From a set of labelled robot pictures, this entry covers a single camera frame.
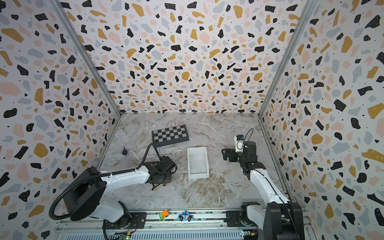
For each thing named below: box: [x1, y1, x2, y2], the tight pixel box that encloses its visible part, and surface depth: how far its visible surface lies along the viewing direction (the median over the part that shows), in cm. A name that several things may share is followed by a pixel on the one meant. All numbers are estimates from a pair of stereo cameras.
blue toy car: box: [177, 210, 194, 222], surface depth 75 cm
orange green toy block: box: [159, 209, 169, 221], surface depth 76 cm
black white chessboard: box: [151, 124, 190, 148], surface depth 106 cm
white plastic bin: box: [187, 146, 210, 179], surface depth 94 cm
